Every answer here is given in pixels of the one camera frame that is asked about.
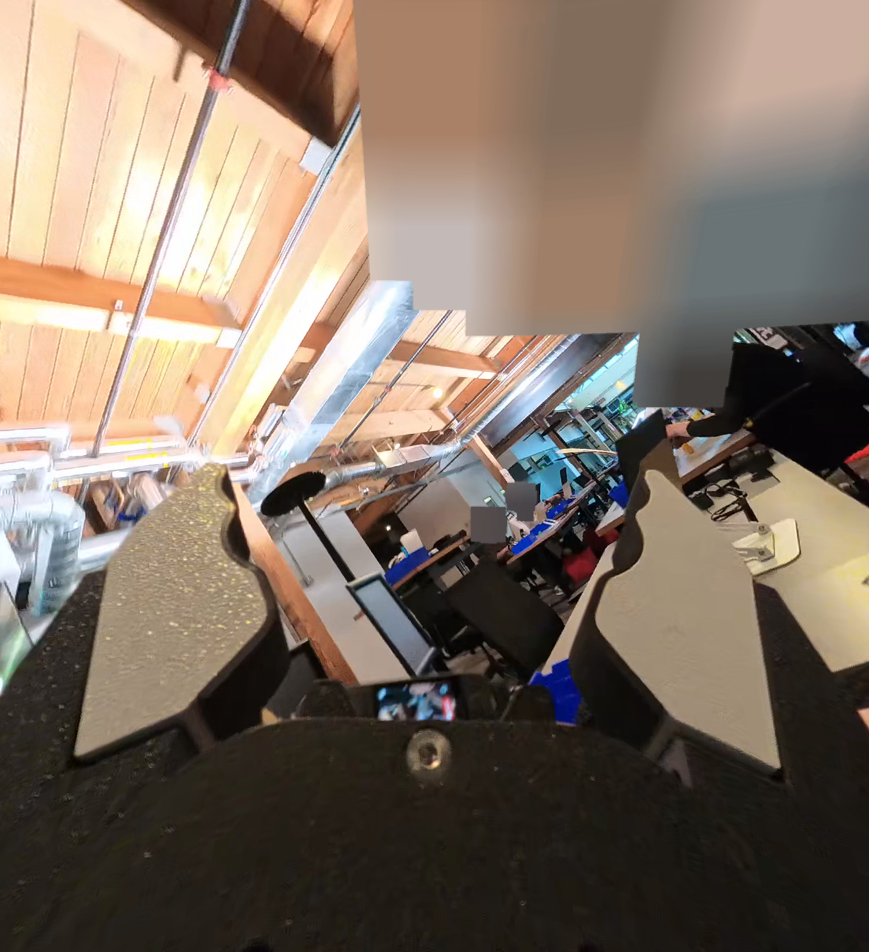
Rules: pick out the framed grey screen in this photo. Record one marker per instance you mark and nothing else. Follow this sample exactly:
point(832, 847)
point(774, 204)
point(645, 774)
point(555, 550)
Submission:
point(393, 621)

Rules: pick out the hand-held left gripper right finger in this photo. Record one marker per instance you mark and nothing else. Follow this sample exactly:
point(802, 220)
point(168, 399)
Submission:
point(687, 617)

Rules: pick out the row of office desks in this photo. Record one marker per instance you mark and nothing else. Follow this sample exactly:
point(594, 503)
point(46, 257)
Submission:
point(442, 554)

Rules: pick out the silver ceiling air duct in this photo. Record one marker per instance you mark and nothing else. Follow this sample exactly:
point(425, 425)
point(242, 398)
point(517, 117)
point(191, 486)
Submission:
point(345, 372)

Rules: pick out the black high-back office chair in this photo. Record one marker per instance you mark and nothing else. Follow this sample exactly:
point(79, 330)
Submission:
point(508, 617)

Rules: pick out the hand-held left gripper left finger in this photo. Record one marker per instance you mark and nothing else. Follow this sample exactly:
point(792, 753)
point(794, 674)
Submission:
point(174, 617)

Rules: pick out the white insulated ceiling pipes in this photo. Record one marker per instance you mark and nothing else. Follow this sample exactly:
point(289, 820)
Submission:
point(18, 465)

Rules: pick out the white stand base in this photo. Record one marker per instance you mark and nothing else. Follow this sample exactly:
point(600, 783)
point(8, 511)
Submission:
point(780, 543)

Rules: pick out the metal sprinkler pipe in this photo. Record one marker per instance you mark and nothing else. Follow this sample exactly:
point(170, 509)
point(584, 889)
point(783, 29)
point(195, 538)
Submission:
point(172, 216)

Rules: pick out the blue plastic bin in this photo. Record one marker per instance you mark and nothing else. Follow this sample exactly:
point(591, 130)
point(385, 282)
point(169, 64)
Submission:
point(559, 692)

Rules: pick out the metal poster bracket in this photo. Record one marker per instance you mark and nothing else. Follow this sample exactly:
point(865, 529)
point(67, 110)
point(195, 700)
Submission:
point(750, 550)

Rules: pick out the black floor lamp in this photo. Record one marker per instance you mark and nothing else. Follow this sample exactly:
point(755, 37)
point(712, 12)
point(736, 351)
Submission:
point(293, 492)

